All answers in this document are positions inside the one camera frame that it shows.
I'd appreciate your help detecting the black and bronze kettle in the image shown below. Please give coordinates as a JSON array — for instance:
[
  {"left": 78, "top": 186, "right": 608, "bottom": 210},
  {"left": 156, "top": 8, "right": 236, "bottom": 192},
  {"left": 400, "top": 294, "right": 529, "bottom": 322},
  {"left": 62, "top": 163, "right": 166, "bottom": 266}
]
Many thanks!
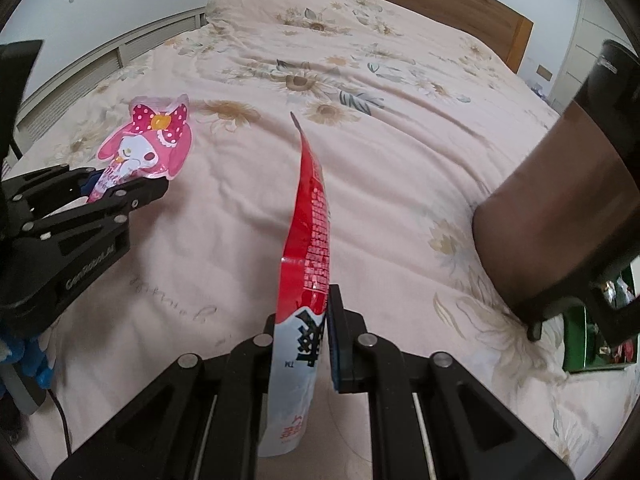
[{"left": 472, "top": 40, "right": 639, "bottom": 346}]

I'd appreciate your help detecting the black cable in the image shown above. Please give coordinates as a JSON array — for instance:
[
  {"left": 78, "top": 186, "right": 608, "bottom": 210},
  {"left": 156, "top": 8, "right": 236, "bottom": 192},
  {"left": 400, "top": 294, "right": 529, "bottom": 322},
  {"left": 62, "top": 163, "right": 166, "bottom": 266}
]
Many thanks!
[{"left": 46, "top": 389, "right": 73, "bottom": 456}]

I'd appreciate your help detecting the floral pink bedspread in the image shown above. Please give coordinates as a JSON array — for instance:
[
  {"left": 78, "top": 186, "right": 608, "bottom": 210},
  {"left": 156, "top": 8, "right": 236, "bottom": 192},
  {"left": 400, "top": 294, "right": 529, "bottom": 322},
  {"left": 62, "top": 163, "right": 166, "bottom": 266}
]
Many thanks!
[{"left": 13, "top": 0, "right": 639, "bottom": 479}]

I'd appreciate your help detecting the red and white snack bag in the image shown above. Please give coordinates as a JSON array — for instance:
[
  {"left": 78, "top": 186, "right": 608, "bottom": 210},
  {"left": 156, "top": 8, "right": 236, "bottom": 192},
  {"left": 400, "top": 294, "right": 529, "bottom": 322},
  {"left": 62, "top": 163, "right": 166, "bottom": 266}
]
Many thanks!
[{"left": 258, "top": 133, "right": 330, "bottom": 457}]

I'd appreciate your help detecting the white wardrobe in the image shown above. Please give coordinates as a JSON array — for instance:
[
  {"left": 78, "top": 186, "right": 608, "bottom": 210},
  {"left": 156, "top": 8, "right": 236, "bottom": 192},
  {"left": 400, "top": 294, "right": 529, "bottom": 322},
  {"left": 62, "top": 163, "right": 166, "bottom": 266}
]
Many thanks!
[{"left": 549, "top": 0, "right": 636, "bottom": 114}]

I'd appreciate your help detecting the green tray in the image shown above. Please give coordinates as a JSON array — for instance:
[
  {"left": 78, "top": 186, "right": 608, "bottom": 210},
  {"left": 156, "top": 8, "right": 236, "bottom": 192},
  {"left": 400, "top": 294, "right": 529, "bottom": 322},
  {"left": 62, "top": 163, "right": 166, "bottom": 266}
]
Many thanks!
[{"left": 563, "top": 266, "right": 639, "bottom": 374}]

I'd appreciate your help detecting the blue gloved left hand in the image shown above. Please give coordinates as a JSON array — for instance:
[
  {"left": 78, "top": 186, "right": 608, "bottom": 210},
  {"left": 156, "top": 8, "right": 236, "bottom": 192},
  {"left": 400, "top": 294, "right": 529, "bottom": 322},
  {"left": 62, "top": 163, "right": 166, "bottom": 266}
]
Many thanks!
[{"left": 1, "top": 328, "right": 56, "bottom": 390}]

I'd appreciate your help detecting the pink My Melody snack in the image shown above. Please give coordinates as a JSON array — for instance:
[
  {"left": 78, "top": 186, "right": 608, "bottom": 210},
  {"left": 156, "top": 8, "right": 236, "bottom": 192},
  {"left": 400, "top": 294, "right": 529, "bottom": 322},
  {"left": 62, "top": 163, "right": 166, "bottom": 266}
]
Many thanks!
[{"left": 89, "top": 94, "right": 192, "bottom": 202}]

